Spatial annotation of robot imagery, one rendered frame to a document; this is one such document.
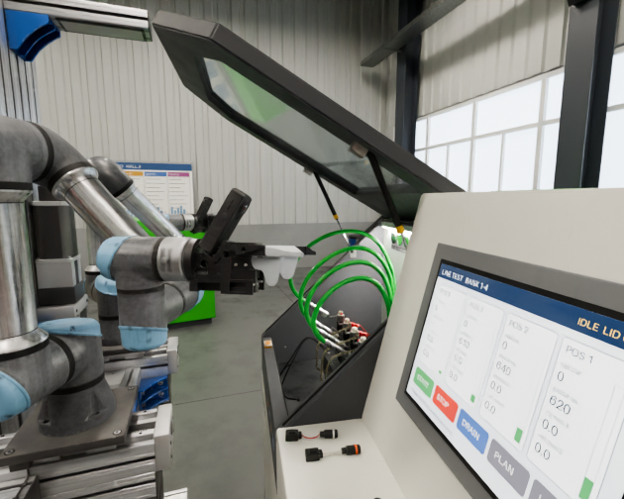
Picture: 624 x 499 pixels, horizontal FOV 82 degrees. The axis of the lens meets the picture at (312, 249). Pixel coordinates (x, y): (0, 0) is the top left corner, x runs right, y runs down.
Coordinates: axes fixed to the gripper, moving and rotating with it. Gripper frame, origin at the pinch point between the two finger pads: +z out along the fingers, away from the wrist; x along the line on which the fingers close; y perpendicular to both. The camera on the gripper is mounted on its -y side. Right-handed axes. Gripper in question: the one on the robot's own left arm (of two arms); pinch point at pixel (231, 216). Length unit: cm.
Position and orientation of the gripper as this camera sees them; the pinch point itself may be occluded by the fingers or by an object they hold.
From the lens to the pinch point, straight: 176.6
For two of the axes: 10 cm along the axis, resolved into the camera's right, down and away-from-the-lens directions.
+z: 7.1, -1.0, 6.9
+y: -1.0, 9.7, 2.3
